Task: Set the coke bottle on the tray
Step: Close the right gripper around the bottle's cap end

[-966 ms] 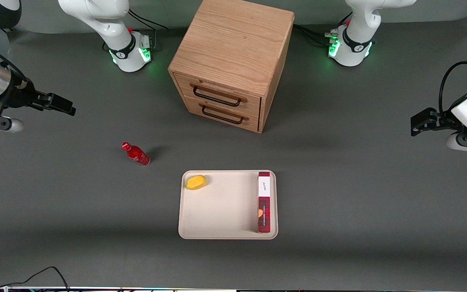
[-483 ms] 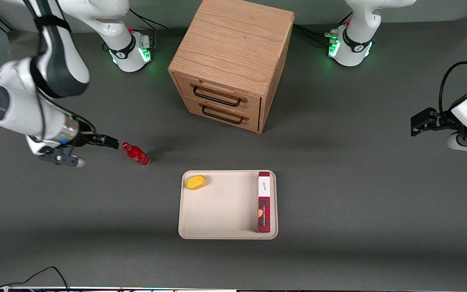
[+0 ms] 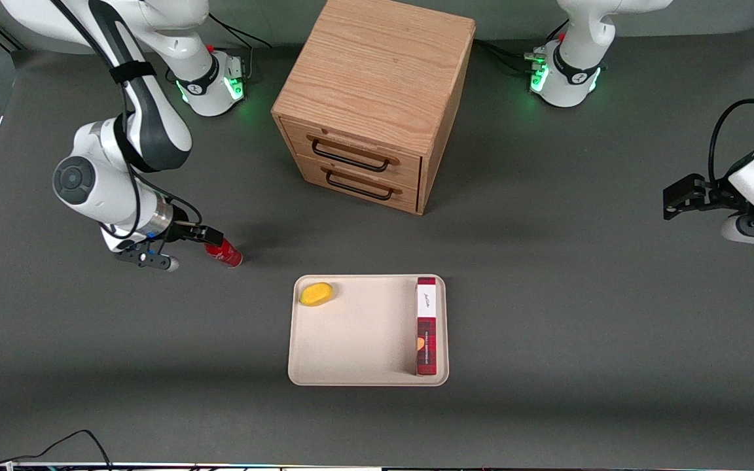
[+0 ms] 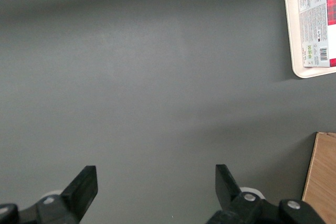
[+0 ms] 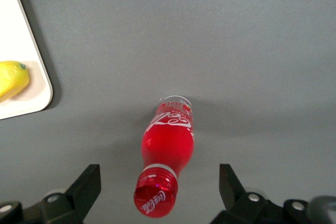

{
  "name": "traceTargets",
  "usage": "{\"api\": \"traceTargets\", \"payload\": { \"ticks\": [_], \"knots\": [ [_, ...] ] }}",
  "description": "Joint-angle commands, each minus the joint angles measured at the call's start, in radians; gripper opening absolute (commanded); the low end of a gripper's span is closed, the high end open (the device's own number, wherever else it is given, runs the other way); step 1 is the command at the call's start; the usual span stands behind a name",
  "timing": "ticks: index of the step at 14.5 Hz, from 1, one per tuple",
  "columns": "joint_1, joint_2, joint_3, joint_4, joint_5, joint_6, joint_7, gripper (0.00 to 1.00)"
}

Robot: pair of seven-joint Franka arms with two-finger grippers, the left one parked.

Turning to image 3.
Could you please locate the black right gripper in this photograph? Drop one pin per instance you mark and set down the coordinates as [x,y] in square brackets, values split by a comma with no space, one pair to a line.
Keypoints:
[186,231]

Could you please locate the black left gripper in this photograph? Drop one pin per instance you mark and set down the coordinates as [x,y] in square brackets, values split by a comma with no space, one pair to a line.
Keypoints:
[709,194]

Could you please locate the red coke bottle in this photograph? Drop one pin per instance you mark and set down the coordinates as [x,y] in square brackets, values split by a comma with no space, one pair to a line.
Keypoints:
[228,255]

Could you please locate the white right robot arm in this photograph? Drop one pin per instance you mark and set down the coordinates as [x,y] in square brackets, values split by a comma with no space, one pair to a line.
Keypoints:
[89,196]

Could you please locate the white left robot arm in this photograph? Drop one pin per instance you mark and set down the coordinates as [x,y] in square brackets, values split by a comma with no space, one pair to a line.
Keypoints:
[573,72]

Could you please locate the beige plastic tray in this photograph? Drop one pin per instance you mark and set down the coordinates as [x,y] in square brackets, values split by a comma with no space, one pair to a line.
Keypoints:
[364,340]

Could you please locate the yellow lemon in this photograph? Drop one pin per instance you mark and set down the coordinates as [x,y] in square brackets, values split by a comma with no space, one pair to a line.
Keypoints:
[316,294]

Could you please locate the wooden drawer front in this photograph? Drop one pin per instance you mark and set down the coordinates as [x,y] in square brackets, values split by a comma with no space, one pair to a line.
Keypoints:
[364,196]
[357,167]

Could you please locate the red plaid cardboard box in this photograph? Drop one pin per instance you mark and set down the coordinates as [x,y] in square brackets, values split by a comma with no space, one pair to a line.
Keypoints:
[427,327]

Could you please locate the wooden drawer cabinet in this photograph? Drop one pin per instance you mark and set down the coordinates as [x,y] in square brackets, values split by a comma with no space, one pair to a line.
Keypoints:
[377,59]

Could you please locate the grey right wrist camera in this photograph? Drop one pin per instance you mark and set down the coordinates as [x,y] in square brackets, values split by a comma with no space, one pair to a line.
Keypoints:
[154,260]

